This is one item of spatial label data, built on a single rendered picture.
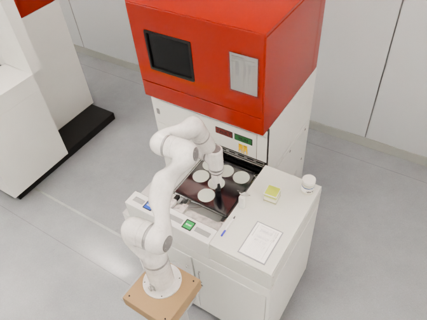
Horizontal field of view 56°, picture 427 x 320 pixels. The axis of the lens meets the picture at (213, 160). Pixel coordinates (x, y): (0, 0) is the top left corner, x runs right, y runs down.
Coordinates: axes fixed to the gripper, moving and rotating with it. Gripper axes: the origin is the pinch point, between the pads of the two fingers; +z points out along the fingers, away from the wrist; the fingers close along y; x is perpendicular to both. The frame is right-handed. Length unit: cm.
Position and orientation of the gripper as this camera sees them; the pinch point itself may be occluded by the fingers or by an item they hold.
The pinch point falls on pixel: (218, 188)
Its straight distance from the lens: 233.0
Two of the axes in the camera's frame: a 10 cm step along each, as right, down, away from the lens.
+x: 9.8, -1.6, 0.7
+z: 0.6, 7.0, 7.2
